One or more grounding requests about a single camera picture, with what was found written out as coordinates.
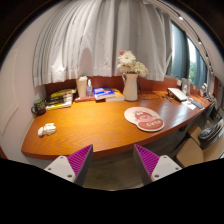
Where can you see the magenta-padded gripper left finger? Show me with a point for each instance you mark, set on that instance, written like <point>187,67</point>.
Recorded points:
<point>61,166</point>

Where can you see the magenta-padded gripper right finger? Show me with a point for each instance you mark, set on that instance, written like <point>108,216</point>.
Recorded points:
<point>164,165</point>

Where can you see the white computer mouse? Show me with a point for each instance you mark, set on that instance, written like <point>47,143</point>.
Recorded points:
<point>47,129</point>

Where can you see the pink round mouse pad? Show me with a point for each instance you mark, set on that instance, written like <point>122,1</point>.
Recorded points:
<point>144,119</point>

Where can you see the wooden chair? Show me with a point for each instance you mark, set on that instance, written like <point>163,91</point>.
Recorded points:
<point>191,153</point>
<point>195,131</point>

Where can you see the dark grey bag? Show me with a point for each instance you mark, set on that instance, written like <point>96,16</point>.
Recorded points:
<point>210,132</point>

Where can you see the yellow and white book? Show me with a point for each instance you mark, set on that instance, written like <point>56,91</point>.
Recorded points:
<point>59,106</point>

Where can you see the dark mug green inside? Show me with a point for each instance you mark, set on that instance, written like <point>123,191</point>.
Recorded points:
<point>39,106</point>

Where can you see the dark thin book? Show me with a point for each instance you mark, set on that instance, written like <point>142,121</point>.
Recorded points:
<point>58,98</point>
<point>58,101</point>

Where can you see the white paper sheet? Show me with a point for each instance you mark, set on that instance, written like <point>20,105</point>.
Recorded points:
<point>189,105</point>

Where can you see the black pen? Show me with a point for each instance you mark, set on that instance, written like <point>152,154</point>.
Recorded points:
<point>167,98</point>

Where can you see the red notebook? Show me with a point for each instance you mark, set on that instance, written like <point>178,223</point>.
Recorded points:
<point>83,98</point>

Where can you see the white laptop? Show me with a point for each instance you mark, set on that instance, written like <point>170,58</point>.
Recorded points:
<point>177,94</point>

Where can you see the black and yellow book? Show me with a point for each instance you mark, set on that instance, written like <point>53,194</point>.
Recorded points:
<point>63,92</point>

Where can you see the clear spray bottle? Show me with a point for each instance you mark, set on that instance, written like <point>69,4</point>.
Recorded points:
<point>89,90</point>

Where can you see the beige cylindrical container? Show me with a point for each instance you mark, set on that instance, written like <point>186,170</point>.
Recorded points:
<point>81,87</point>

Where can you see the orange cover book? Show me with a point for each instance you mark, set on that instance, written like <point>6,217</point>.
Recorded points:
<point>117,96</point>

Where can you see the white ceramic vase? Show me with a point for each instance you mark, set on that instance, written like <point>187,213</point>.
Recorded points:
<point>130,88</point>

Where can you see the blue cover book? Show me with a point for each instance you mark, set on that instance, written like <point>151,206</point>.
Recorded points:
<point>103,91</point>

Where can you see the dark green curtain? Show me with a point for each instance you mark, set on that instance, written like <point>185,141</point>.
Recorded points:
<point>180,53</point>

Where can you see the ceiling light row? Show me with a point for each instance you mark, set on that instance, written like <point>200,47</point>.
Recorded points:
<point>200,42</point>

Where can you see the light grey curtain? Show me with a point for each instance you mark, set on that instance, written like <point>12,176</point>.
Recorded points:
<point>100,36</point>

